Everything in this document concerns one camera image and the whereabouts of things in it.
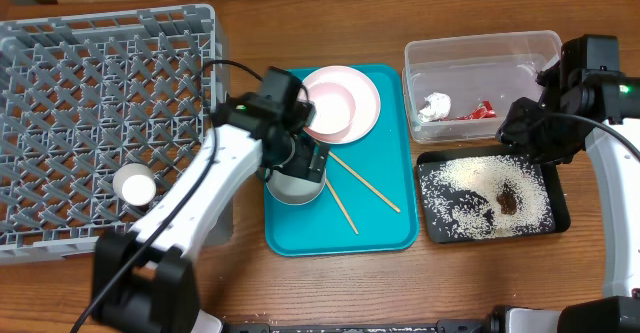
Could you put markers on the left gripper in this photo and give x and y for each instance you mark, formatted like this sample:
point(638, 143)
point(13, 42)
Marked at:
point(310, 162)

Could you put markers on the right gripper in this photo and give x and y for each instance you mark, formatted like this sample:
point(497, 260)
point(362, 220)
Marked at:
point(512, 132)

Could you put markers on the small pink bowl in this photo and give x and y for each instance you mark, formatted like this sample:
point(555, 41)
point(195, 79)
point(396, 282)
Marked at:
point(335, 108)

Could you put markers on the red snack wrapper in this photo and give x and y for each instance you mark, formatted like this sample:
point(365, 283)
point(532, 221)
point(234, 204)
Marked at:
point(483, 111)

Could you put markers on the food scraps and rice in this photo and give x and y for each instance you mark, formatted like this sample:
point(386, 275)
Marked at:
point(490, 198)

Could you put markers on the white tissue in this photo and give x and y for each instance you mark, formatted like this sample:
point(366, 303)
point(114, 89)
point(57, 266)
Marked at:
point(437, 107)

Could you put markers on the white paper cup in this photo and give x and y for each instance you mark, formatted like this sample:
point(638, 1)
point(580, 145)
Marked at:
point(134, 183)

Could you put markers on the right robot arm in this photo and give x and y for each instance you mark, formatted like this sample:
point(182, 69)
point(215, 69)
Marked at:
point(596, 111)

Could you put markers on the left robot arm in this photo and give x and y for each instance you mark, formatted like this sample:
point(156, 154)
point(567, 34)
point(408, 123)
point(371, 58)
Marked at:
point(144, 279)

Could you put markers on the clear plastic waste bin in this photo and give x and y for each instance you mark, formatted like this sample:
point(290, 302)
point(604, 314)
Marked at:
point(499, 68)

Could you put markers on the black food waste tray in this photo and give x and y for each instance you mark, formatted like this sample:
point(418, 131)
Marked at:
point(560, 208)

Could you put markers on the large white plate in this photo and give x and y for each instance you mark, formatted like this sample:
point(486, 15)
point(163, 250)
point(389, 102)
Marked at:
point(365, 94)

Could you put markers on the grey metal bowl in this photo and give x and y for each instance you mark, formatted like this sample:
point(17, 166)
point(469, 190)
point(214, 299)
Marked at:
point(291, 190)

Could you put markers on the wooden chopstick right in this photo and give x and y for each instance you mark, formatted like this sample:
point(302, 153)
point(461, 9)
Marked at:
point(364, 182)

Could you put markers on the wooden chopstick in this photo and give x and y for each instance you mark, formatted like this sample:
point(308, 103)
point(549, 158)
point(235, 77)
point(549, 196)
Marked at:
point(342, 207)
point(364, 182)

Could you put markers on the wooden chopstick left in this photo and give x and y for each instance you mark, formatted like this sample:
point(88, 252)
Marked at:
point(342, 207)

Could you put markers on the teal serving tray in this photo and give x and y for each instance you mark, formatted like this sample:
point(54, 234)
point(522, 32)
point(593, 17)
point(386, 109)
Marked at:
point(383, 158)

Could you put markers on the grey plastic dish rack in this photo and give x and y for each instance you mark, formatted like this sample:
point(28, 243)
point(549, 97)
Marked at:
point(84, 95)

